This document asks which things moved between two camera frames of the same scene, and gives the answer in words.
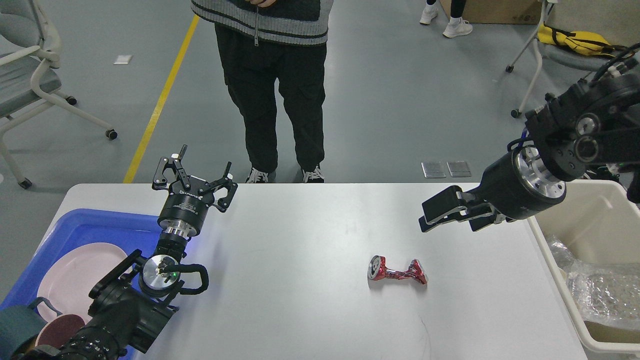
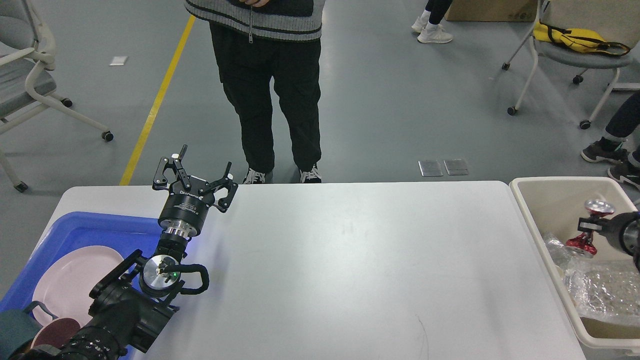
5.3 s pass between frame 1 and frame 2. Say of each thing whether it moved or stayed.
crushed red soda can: moved
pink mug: stayed
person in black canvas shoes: stayed
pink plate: stayed
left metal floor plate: stayed
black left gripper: stayed
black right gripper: moved
